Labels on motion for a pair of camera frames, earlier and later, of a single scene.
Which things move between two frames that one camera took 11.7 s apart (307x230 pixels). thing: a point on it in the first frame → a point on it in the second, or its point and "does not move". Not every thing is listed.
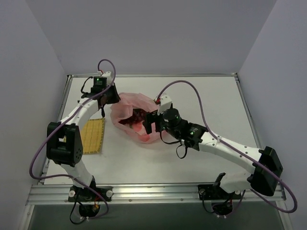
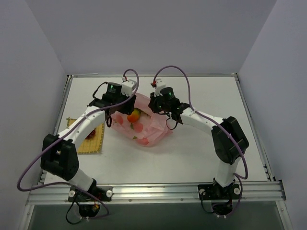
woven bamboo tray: x=91 y=134 does not move
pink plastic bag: x=121 y=106 does not move
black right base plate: x=211 y=191 does not move
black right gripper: x=153 y=120 → x=154 y=104
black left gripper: x=111 y=95 → x=127 y=108
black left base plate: x=86 y=194 does not move
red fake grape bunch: x=138 y=116 → x=92 y=135
